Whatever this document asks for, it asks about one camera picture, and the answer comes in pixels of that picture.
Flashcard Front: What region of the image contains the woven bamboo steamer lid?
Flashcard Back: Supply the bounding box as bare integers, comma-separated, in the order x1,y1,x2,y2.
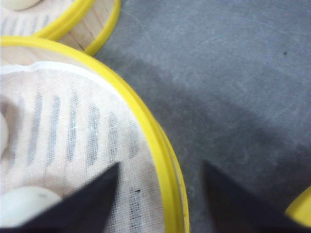
285,187,311,228

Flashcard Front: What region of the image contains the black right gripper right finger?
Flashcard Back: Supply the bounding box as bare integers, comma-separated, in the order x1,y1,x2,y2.
202,160,311,233

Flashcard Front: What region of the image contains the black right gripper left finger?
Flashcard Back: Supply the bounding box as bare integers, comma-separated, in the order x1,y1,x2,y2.
17,162,120,233

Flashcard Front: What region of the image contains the white steamed bun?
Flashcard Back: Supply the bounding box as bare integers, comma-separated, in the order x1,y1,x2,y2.
0,186,62,228
10,0,40,11
0,114,9,155

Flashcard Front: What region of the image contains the bamboo steamer basket front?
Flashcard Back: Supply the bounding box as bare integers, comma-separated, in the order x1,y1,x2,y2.
0,0,121,56

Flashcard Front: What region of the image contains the bamboo steamer basket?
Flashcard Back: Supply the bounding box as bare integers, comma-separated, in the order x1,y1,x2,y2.
0,0,121,56
0,36,190,233

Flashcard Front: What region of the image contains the white steamer liner cloth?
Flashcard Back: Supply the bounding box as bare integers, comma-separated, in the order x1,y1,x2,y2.
0,62,165,233
0,0,73,36

